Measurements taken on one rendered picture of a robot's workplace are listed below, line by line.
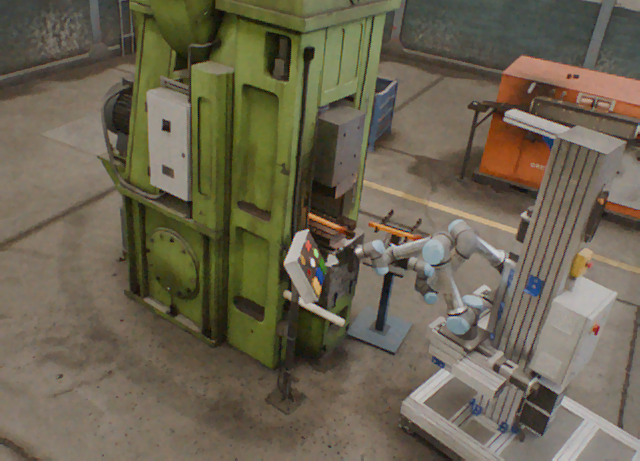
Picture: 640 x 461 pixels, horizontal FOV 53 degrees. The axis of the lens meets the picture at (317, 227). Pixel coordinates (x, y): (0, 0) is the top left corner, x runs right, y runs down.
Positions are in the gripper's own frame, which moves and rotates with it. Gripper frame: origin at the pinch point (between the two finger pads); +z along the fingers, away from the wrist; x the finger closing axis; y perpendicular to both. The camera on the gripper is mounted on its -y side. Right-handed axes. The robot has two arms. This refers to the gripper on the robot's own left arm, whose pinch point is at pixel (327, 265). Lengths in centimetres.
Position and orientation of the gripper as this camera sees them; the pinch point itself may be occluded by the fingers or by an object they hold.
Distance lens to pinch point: 369.9
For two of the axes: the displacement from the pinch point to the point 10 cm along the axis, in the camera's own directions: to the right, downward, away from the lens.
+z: -8.9, 2.8, 3.5
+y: -4.1, -8.2, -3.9
